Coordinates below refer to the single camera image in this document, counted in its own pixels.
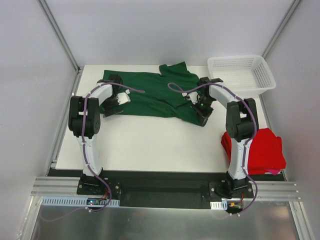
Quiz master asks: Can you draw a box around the green t shirt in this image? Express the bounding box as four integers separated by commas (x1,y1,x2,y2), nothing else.
102,62,202,127

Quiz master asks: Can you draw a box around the white plastic basket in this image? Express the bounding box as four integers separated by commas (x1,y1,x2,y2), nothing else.
207,55,276,98

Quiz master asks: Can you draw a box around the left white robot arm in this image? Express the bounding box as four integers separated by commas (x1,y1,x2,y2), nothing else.
68,74,123,177

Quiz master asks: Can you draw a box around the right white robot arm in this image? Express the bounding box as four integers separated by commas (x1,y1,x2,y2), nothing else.
192,77,259,199

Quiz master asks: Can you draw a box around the red folded t shirt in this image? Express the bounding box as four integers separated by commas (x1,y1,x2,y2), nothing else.
221,128,286,179

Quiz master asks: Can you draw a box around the pink folded t shirt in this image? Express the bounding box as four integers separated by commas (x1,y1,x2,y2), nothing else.
265,169,281,175

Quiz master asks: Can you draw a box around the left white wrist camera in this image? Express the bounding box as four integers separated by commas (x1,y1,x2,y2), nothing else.
116,89,131,105

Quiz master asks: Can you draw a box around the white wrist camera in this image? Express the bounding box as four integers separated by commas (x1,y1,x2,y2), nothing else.
116,89,131,105
182,91,199,105

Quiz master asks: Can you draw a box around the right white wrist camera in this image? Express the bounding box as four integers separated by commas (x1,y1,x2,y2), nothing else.
182,91,199,105

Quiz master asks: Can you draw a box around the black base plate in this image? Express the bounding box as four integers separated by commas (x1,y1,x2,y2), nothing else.
76,169,255,208

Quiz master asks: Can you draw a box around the left white cable duct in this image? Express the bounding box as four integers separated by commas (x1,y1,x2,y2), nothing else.
42,196,109,208

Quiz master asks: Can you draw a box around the white cable duct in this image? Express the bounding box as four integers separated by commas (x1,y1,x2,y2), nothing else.
210,200,228,211
42,196,109,208

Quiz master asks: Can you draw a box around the right white cable duct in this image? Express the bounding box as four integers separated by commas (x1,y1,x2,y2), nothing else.
210,200,228,211

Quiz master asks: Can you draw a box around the aluminium frame rail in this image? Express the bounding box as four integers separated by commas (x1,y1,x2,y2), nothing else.
30,176,303,202

